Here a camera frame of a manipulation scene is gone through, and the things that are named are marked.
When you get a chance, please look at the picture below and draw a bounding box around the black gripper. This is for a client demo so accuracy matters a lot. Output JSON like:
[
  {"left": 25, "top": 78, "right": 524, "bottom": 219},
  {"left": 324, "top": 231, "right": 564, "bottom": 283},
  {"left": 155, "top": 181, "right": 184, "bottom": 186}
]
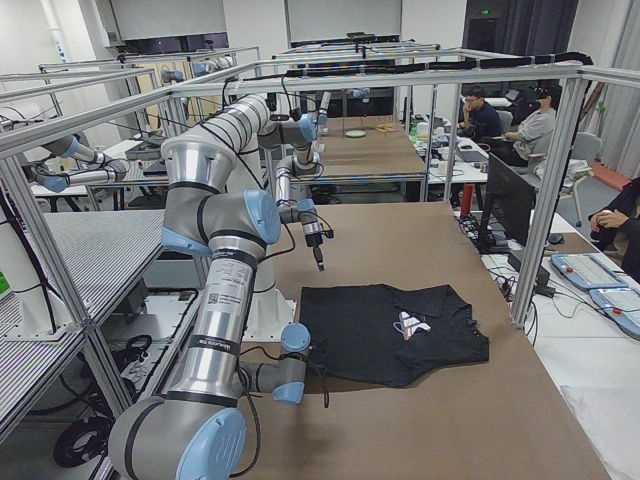
[
  {"left": 303, "top": 222, "right": 325, "bottom": 271},
  {"left": 307, "top": 340, "right": 327, "bottom": 375}
]

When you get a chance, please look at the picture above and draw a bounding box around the black printed t-shirt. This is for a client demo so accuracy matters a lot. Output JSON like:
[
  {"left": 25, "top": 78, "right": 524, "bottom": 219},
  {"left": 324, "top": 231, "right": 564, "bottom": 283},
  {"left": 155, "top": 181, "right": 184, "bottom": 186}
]
[{"left": 299, "top": 284, "right": 489, "bottom": 388}]

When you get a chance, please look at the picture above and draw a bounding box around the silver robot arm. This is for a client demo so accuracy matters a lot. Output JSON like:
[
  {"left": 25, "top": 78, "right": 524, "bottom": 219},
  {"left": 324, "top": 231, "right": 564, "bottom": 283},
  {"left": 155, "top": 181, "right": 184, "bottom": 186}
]
[
  {"left": 161, "top": 94, "right": 333, "bottom": 267},
  {"left": 108, "top": 133, "right": 310, "bottom": 479}
]

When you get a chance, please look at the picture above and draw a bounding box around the black computer monitor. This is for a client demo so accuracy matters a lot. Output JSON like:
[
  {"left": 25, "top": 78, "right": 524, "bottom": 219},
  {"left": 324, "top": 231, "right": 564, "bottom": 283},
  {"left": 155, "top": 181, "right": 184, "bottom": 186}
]
[{"left": 477, "top": 154, "right": 536, "bottom": 254}]

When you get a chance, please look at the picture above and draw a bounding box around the person in dark shirt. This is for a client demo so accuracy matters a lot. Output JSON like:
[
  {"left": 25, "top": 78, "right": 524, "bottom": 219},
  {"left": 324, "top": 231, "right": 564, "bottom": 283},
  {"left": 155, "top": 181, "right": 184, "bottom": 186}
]
[{"left": 458, "top": 85, "right": 502, "bottom": 143}]

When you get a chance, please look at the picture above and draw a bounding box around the person in grey hoodie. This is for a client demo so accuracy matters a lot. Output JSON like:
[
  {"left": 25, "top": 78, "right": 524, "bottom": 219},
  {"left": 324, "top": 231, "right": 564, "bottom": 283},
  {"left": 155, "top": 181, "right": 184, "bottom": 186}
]
[{"left": 500, "top": 85, "right": 562, "bottom": 167}]

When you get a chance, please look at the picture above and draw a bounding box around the teach pendant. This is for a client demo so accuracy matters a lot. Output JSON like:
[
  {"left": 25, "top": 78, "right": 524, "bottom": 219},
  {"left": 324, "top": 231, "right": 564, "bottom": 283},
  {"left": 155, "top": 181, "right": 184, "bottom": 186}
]
[
  {"left": 550, "top": 253, "right": 628, "bottom": 291},
  {"left": 589, "top": 288, "right": 640, "bottom": 340}
]

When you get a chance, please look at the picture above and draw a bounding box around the person in black jacket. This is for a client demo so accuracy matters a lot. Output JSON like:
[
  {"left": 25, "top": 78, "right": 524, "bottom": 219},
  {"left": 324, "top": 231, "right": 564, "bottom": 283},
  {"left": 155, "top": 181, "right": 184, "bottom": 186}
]
[{"left": 589, "top": 178, "right": 640, "bottom": 282}]

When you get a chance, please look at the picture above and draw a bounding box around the aluminium cage frame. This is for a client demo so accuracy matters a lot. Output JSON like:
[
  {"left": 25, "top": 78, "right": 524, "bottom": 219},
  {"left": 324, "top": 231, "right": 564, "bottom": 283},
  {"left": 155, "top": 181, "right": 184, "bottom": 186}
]
[{"left": 0, "top": 47, "right": 640, "bottom": 451}]

